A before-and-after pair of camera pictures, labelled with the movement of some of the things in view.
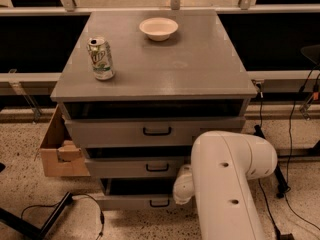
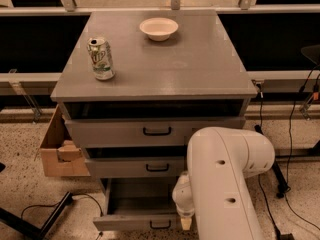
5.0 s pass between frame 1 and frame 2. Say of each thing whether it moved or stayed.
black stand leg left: stayed
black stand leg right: stayed
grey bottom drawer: moved
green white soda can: stayed
